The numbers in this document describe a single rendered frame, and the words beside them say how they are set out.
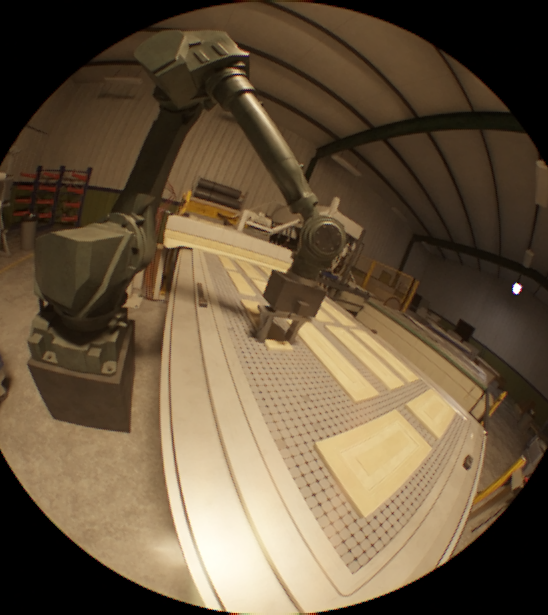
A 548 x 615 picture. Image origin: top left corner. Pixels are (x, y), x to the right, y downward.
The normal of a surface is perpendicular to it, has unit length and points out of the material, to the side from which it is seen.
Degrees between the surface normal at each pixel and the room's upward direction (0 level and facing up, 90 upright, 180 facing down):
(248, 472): 0
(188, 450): 0
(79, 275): 90
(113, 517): 0
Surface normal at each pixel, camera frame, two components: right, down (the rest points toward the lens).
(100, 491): 0.36, -0.88
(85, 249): 0.73, 0.47
